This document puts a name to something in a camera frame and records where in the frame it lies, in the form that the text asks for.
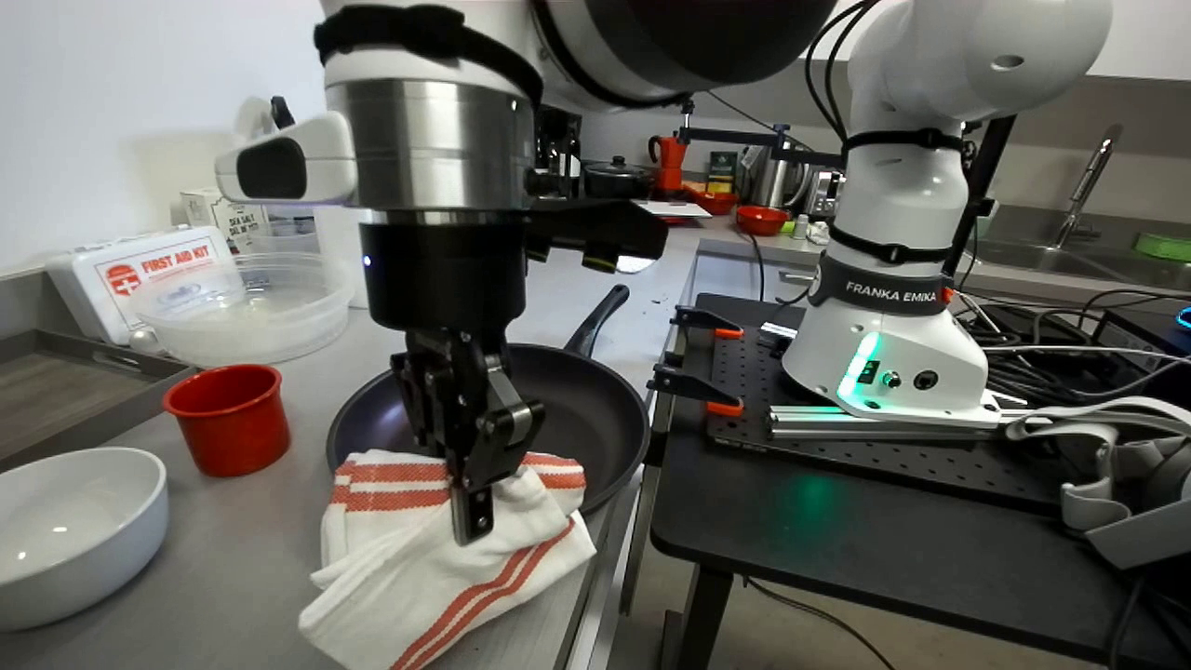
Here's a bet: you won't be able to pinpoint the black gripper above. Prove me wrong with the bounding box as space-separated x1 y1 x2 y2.
358 217 548 549

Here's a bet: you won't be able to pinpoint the grey frying pan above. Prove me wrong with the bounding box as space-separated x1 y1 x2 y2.
323 281 652 518

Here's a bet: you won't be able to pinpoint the white red-striped tea towel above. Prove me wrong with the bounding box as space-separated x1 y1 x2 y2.
292 448 602 670

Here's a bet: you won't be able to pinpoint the white paper towel roll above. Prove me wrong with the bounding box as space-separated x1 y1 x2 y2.
315 199 367 314

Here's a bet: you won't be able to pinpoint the black orange-tipped clamp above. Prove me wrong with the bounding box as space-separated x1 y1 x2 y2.
643 358 750 423
667 302 748 346

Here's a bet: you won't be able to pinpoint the red plastic cup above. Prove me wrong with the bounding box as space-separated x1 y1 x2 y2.
159 360 292 481

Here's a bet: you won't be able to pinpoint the white plate with red food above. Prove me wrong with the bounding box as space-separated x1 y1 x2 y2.
630 193 714 230

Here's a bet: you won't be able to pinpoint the red pitcher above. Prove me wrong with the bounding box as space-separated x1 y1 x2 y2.
643 131 687 196

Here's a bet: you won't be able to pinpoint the small red bowl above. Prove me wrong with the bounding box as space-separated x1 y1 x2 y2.
684 181 740 217

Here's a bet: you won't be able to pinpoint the white patterned box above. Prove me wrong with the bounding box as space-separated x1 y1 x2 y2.
172 181 272 255

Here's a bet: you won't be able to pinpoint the white first aid kit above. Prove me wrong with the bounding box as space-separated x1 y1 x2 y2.
45 224 250 346

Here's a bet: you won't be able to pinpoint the steel kettle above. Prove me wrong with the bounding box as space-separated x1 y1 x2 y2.
740 141 815 217

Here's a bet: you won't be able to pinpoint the black table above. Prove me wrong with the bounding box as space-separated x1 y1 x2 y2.
643 291 1191 670

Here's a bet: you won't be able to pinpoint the white ceramic bowl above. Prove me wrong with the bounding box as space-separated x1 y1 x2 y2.
0 443 172 631

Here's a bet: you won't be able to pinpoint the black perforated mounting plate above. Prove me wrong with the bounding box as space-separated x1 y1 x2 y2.
673 291 1094 505

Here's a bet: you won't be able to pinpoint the steel sink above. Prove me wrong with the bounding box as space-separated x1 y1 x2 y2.
961 199 1191 302

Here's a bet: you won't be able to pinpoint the steel faucet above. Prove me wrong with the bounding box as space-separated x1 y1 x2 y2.
1047 124 1127 252

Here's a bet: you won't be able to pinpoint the grey plastic device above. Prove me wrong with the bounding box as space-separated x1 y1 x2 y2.
1058 423 1191 574

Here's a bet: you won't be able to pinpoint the green sponge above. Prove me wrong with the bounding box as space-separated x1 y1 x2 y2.
1130 230 1191 265

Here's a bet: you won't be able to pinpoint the silver aluminium rail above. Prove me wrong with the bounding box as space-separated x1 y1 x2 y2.
761 403 1009 448

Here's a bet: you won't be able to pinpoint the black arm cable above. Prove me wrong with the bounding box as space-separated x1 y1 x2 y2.
800 0 873 141

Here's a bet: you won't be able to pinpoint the black cable bundle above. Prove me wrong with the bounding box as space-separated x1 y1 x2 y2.
951 281 1191 412

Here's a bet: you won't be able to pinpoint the white cable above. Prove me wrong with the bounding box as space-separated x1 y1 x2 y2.
981 389 1191 440

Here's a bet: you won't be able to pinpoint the white wall cabinets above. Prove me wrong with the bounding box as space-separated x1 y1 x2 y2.
1090 0 1191 85

